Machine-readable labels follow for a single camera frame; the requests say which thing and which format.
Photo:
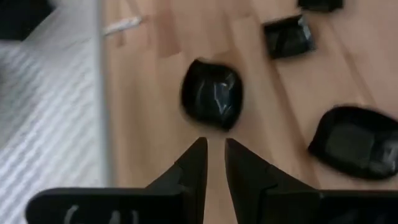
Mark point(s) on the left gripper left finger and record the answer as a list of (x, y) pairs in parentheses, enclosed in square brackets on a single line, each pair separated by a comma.
[(192, 174)]

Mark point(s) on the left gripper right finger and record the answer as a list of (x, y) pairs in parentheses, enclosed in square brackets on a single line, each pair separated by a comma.
[(248, 177)]

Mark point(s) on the round black plastic packet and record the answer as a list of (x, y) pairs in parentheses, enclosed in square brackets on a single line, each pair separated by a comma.
[(211, 95)]

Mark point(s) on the black leaf-shaped mini plate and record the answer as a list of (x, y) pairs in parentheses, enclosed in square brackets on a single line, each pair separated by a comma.
[(354, 141)]

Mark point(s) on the black square mini plate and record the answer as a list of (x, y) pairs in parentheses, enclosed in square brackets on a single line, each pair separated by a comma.
[(289, 37), (320, 4)]

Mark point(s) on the white perforated metal shelf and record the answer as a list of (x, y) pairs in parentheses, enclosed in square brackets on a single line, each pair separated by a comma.
[(46, 124)]

